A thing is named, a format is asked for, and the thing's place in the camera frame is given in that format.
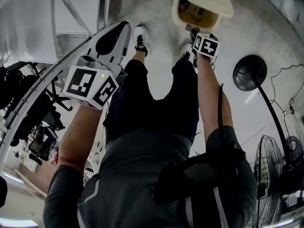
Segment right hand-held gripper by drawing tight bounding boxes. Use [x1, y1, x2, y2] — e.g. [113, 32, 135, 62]
[185, 25, 219, 67]

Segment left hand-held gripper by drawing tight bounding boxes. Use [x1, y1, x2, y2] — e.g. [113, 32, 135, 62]
[63, 20, 132, 111]

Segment person's left forearm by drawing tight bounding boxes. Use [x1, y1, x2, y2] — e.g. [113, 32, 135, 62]
[57, 103, 110, 174]

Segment person's right forearm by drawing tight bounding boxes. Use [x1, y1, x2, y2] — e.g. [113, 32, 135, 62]
[196, 55, 235, 141]

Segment white sneaker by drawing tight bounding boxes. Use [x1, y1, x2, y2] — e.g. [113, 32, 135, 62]
[133, 25, 151, 57]
[174, 43, 195, 67]

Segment white metal shelf rack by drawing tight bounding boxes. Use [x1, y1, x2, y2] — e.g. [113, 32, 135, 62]
[0, 0, 112, 152]

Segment large black floor fan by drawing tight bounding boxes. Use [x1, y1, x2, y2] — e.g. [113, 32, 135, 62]
[232, 55, 295, 228]

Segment person's black shorts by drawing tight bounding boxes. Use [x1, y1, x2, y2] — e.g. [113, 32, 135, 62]
[103, 56, 200, 143]

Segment black office chair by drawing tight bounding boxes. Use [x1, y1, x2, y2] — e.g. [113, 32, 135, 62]
[14, 75, 73, 167]

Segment person's dark grey shirt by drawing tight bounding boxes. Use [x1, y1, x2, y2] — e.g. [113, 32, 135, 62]
[42, 124, 258, 228]

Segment black waist pack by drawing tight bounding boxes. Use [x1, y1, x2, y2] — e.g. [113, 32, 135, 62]
[153, 148, 247, 204]

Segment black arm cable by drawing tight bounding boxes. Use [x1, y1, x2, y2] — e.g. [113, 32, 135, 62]
[217, 83, 226, 149]

